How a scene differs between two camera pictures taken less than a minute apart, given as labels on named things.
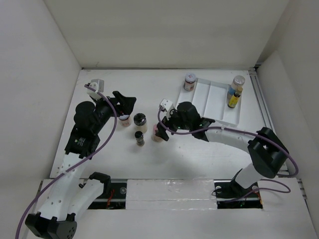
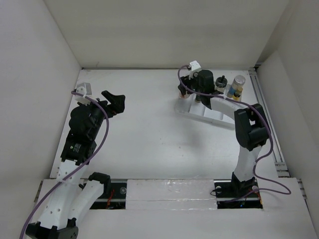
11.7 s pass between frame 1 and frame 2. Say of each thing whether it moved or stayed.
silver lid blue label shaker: stayed
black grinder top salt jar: moved
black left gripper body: stayed
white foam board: stayed
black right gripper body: moved
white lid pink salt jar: moved
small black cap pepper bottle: moved
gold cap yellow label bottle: stayed
